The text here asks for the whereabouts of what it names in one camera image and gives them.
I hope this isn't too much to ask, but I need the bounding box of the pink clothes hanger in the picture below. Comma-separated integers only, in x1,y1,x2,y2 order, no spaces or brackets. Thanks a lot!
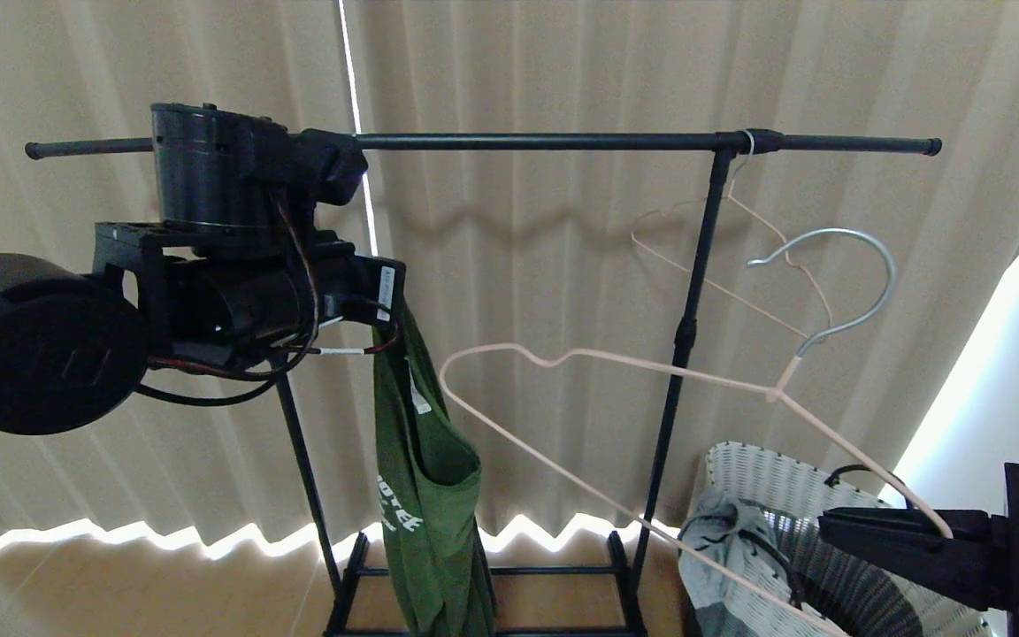
439,228,954,637
631,133,833,342

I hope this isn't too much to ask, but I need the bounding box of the black clothes rack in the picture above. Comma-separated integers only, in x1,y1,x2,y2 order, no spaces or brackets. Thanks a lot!
25,128,942,637

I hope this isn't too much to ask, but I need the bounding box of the pale grey garment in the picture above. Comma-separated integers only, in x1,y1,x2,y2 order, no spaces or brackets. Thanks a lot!
678,491,807,637

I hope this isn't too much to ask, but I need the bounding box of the white laundry basket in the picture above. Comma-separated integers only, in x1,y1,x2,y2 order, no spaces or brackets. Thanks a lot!
702,442,992,637

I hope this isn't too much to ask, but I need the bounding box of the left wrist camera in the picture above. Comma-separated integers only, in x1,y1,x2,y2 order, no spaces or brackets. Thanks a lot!
293,130,370,209

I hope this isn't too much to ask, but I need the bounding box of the green printed shirt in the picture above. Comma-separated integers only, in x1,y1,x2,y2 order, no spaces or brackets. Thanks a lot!
372,296,497,637

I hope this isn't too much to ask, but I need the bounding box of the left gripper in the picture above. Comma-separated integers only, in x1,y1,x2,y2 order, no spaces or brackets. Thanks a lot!
165,255,406,365

